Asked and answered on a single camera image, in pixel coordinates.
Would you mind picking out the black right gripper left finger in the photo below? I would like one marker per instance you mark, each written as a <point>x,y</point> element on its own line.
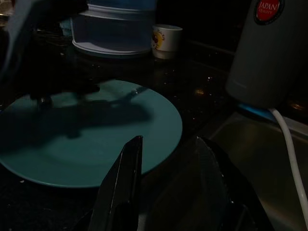
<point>120,192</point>

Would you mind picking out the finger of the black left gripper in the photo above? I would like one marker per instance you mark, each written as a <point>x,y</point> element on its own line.
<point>90,87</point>

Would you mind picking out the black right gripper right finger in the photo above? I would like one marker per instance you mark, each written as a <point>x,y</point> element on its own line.
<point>199,192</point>

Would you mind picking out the stacked blue white food container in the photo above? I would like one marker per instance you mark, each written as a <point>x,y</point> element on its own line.
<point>108,36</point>

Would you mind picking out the white printed mug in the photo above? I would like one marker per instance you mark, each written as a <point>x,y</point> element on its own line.
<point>168,43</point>

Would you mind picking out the stainless steel sink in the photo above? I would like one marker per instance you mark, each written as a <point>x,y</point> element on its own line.
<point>260,156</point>

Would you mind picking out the grey thermos jug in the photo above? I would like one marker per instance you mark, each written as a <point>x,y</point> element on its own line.
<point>269,60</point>

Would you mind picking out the light blue plate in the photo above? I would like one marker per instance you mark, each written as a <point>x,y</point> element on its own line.
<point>108,149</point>

